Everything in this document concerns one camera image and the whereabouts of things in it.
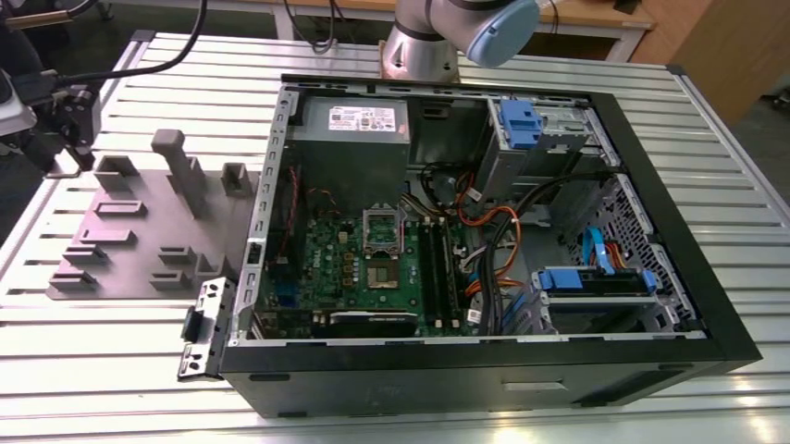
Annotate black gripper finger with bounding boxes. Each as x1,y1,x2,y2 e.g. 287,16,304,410
17,131,57,175
52,84,101,171

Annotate CPU socket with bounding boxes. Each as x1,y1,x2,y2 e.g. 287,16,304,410
364,262,407,291

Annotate grey parts rack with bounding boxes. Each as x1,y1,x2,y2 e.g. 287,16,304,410
45,129,264,302

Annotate grey power supply unit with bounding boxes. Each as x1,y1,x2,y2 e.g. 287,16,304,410
288,94,414,212

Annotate green motherboard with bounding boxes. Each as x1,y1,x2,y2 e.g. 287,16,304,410
255,184,483,339

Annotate metal socket cover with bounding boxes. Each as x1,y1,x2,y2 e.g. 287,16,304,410
360,205,408,258

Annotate black graphics card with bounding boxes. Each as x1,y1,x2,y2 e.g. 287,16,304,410
311,308,419,339

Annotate RAM slot with white clips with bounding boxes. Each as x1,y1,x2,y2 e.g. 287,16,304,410
426,217,447,328

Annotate blue drive bay latch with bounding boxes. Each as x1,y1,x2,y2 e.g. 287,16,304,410
500,99,544,150

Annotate black PC case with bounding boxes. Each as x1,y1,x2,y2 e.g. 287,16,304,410
219,71,764,420

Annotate hard disk in blue carrier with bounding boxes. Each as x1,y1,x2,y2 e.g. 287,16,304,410
534,267,659,297

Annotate wooden desk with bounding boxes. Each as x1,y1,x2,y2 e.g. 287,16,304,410
271,0,655,64

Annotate metal disk bay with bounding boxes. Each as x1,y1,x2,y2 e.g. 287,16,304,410
530,265,704,334

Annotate brown wooden cabinet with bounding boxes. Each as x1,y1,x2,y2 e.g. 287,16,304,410
628,0,790,127

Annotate black chair base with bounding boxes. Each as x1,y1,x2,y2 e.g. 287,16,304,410
759,81,790,112

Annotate black cable with brass plug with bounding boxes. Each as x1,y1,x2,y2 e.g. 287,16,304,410
4,0,104,30

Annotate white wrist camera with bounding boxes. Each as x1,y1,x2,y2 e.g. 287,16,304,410
0,68,33,138

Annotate black camera cable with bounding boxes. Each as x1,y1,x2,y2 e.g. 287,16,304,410
11,0,209,93

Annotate red black twisted wire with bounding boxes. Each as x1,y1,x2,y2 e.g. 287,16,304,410
276,166,304,265

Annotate multicoloured fan wire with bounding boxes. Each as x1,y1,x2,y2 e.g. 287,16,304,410
305,186,341,217

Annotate black hanging cable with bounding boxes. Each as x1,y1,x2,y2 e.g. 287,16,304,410
281,0,341,53

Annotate yellow black power wires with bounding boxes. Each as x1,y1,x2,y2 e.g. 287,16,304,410
399,191,447,222

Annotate orange wire bundle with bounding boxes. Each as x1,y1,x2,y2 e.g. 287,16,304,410
456,205,524,297

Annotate white wire bundle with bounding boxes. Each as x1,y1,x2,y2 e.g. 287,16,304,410
459,243,488,272

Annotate thick black cable bundle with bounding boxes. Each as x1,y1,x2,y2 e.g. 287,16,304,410
478,170,618,337

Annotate blue flat data cable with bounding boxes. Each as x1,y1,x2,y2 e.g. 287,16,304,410
583,226,618,277

